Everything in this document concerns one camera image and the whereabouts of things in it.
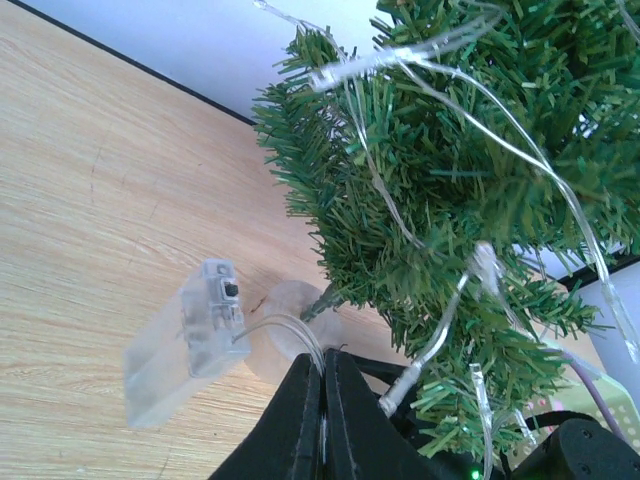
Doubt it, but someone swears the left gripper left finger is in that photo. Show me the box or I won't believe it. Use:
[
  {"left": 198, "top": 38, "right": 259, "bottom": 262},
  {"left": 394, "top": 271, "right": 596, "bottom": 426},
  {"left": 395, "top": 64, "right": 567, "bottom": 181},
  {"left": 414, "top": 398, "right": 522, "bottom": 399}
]
[{"left": 210, "top": 354, "right": 323, "bottom": 480}]

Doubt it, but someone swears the clear plastic battery box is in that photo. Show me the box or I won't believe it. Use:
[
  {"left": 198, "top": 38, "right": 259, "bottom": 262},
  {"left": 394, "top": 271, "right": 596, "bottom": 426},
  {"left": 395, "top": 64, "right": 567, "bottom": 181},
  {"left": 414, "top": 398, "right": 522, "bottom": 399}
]
[{"left": 123, "top": 258, "right": 251, "bottom": 428}]

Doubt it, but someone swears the green perforated plastic basket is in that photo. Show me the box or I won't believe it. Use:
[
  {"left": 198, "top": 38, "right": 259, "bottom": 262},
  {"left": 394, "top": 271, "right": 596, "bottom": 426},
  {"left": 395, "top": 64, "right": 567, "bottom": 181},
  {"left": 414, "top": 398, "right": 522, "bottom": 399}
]
[{"left": 523, "top": 334, "right": 639, "bottom": 451}]

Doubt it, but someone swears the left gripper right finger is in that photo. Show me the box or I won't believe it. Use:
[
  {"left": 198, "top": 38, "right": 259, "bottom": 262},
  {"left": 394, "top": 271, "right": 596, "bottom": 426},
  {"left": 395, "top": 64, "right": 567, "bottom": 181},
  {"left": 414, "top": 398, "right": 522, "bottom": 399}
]
[{"left": 325, "top": 349, "right": 438, "bottom": 480}]

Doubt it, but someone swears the small green christmas tree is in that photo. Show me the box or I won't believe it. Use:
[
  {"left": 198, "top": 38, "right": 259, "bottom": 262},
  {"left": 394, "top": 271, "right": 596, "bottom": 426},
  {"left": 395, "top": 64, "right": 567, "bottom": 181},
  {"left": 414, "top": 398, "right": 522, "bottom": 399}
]
[{"left": 252, "top": 0, "right": 640, "bottom": 466}]

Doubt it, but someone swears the clear string light garland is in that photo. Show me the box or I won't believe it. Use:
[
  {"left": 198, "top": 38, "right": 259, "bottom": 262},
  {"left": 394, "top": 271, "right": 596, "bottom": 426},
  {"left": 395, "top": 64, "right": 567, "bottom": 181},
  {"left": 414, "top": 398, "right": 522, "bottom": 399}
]
[{"left": 232, "top": 0, "right": 640, "bottom": 480}]

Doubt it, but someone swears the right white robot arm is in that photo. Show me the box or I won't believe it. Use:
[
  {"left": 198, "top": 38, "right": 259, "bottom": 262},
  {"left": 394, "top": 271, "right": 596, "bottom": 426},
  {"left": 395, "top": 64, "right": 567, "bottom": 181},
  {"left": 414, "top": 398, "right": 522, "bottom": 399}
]
[{"left": 490, "top": 410, "right": 639, "bottom": 479}]

